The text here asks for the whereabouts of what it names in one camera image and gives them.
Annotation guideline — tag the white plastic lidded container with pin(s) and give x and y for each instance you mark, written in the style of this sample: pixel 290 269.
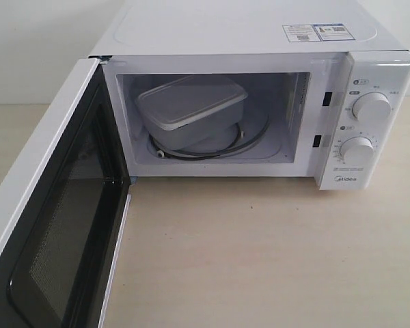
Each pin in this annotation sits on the white plastic lidded container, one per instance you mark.
pixel 183 112

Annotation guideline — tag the white microwave door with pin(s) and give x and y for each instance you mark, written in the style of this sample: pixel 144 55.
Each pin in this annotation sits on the white microwave door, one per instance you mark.
pixel 62 206

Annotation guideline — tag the white Midea microwave oven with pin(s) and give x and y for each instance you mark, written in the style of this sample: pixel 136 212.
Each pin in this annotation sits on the white Midea microwave oven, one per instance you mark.
pixel 308 88

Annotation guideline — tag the glass turntable plate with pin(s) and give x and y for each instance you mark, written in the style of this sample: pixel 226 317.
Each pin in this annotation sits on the glass turntable plate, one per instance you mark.
pixel 231 141

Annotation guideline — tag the white lower timer knob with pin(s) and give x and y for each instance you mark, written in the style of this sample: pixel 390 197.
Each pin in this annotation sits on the white lower timer knob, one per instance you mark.
pixel 357 151

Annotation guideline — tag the white label sticker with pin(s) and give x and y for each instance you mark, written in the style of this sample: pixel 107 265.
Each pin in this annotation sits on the white label sticker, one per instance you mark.
pixel 301 33

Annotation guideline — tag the white upper power knob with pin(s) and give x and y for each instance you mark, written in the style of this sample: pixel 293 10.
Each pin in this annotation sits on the white upper power knob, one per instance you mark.
pixel 372 108

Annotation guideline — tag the blue label sticker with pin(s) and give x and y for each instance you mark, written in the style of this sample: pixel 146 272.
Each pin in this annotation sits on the blue label sticker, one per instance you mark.
pixel 333 32

